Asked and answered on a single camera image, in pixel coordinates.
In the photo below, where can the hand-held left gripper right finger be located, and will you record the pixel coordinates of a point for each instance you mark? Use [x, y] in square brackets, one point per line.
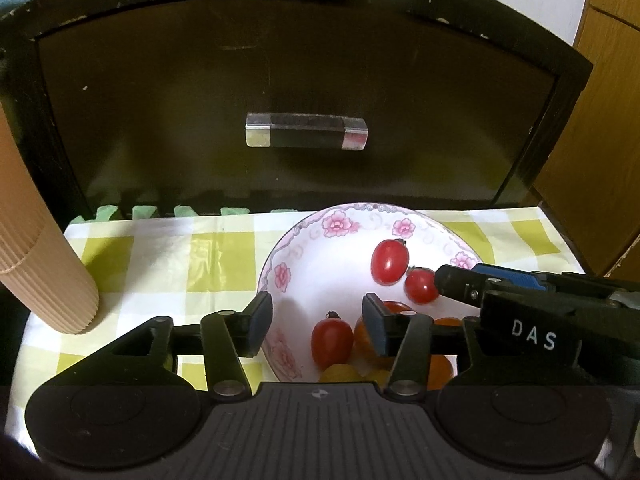
[376, 330]

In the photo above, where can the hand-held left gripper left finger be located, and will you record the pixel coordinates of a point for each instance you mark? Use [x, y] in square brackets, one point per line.
[261, 322]

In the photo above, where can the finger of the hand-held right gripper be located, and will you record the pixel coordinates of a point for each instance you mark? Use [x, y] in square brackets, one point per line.
[515, 275]
[460, 282]

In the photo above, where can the red round cherry tomato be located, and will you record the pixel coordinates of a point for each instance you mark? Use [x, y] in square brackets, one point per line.
[420, 286]

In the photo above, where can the red oblong cherry tomato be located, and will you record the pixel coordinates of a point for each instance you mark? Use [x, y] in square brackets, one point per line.
[390, 261]
[331, 342]

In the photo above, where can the floral white plate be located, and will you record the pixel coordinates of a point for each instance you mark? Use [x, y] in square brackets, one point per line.
[320, 280]

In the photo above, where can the small orange cherry tomato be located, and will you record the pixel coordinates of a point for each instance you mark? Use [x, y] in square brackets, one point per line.
[447, 321]
[441, 367]

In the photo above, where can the large orange-red tomato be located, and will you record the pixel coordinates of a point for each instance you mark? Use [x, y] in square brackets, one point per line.
[364, 342]

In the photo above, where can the yellow cherry tomato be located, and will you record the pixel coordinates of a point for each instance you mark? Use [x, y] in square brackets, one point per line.
[340, 372]

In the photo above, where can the green checked tablecloth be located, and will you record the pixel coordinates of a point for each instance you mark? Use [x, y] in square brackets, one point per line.
[150, 270]

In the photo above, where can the green foam mat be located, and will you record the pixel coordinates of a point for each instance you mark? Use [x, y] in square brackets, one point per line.
[145, 211]

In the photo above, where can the brown wooden door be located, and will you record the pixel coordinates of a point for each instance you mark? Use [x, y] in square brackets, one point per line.
[600, 135]

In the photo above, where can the peach corrugated cardboard roll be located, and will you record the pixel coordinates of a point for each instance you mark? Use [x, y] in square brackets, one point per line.
[45, 270]

